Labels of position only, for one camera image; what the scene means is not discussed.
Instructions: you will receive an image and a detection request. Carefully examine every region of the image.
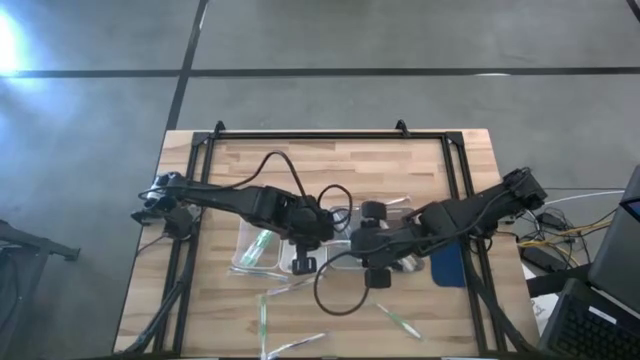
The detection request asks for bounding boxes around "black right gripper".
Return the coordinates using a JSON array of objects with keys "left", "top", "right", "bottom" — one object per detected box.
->
[{"left": 349, "top": 200, "right": 426, "bottom": 290}]

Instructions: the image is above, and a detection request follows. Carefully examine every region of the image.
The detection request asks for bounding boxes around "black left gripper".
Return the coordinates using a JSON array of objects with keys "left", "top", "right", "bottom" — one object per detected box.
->
[{"left": 287, "top": 207, "right": 335, "bottom": 276}]

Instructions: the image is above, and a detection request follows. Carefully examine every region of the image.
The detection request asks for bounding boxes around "dark translucent plastic bin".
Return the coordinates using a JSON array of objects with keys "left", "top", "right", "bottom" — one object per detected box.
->
[{"left": 384, "top": 205, "right": 425, "bottom": 275}]

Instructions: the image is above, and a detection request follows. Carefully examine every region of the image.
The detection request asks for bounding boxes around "white plastic bin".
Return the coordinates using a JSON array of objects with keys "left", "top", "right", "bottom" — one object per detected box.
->
[{"left": 278, "top": 238, "right": 329, "bottom": 275}]

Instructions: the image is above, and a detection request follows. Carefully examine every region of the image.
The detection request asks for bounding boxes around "grey plastic bin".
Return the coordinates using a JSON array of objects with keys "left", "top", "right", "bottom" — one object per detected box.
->
[{"left": 327, "top": 205, "right": 369, "bottom": 272}]

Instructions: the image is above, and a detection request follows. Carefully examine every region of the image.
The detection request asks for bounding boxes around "blue mat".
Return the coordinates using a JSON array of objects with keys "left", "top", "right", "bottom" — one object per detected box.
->
[{"left": 430, "top": 242, "right": 469, "bottom": 289}]

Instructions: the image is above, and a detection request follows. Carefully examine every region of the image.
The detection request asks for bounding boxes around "clear plastic bin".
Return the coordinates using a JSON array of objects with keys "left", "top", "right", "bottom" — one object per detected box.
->
[{"left": 232, "top": 219, "right": 283, "bottom": 272}]

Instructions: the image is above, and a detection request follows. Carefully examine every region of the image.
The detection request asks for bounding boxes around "black power adapter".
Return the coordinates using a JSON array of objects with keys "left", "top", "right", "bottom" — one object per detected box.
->
[{"left": 519, "top": 247, "right": 556, "bottom": 274}]

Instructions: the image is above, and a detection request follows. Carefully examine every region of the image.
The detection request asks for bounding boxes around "white paper sheet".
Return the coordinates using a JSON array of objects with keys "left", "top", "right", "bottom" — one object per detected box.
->
[{"left": 528, "top": 292, "right": 562, "bottom": 321}]

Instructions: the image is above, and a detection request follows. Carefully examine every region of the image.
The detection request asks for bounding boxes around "black laptop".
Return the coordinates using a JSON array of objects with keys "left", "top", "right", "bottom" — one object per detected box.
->
[{"left": 537, "top": 277, "right": 640, "bottom": 360}]

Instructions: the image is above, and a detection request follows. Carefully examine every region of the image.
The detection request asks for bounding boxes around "dark grey monitor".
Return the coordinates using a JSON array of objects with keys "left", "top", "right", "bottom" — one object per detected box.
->
[{"left": 587, "top": 164, "right": 640, "bottom": 314}]

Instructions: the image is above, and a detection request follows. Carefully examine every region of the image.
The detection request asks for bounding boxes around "black equipment stand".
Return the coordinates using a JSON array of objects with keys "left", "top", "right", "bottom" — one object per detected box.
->
[{"left": 0, "top": 219, "right": 82, "bottom": 360}]

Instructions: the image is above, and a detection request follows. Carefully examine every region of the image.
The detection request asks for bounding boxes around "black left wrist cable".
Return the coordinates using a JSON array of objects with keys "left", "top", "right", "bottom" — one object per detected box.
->
[{"left": 219, "top": 149, "right": 354, "bottom": 234}]

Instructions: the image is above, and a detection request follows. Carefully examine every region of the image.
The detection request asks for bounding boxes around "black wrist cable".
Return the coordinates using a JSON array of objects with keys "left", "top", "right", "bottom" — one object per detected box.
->
[
  {"left": 313, "top": 249, "right": 381, "bottom": 317},
  {"left": 219, "top": 149, "right": 354, "bottom": 234}
]

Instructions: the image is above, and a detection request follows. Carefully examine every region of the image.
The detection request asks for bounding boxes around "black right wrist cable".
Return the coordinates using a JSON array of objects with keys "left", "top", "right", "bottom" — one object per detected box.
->
[{"left": 313, "top": 249, "right": 381, "bottom": 317}]

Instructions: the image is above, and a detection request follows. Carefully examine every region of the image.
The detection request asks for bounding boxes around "black table frame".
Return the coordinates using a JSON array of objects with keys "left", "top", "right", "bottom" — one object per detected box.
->
[{"left": 114, "top": 130, "right": 551, "bottom": 360}]

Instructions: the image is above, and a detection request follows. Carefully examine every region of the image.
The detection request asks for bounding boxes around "yellow cable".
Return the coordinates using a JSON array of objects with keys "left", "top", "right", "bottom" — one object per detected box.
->
[{"left": 517, "top": 219, "right": 616, "bottom": 250}]

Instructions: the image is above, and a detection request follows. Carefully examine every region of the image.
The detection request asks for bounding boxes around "white cable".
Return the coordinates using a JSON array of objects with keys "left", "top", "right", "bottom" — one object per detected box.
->
[{"left": 544, "top": 189, "right": 626, "bottom": 207}]

